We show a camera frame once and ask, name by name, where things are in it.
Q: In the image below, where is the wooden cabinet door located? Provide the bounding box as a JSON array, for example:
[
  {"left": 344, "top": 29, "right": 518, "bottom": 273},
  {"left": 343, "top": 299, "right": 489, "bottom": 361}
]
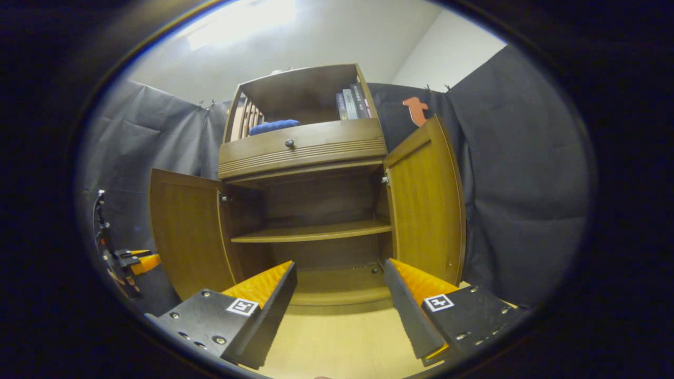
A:
[
  {"left": 383, "top": 115, "right": 468, "bottom": 287},
  {"left": 148, "top": 168, "right": 237, "bottom": 302}
]

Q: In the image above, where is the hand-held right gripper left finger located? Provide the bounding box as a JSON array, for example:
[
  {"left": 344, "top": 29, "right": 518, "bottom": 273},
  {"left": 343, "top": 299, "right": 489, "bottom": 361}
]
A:
[{"left": 143, "top": 261, "right": 298, "bottom": 370}]

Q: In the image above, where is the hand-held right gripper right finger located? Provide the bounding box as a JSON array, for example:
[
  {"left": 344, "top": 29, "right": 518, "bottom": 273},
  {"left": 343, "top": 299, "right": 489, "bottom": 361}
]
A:
[{"left": 383, "top": 258, "right": 530, "bottom": 367}]

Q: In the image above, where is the blue folded towel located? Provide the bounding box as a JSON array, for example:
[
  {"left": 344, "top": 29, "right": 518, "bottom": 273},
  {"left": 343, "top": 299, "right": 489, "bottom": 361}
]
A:
[{"left": 248, "top": 119, "right": 301, "bottom": 136}]

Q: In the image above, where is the black backdrop cloth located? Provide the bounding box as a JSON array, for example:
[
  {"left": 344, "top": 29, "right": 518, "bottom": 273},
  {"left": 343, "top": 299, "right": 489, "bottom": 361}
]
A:
[{"left": 76, "top": 45, "right": 598, "bottom": 316}]

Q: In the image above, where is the black spine book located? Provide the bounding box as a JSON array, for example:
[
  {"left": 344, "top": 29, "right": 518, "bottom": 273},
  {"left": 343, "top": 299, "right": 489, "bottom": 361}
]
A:
[{"left": 350, "top": 83, "right": 371, "bottom": 119}]

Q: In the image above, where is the wooden cabinet drawer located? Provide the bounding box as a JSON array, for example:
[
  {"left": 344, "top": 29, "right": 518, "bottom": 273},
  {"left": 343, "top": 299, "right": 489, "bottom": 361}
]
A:
[{"left": 218, "top": 118, "right": 388, "bottom": 181}]

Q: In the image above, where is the grey spine book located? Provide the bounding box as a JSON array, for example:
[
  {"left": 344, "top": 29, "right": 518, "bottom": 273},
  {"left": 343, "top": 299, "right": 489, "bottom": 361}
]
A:
[{"left": 342, "top": 88, "right": 359, "bottom": 119}]

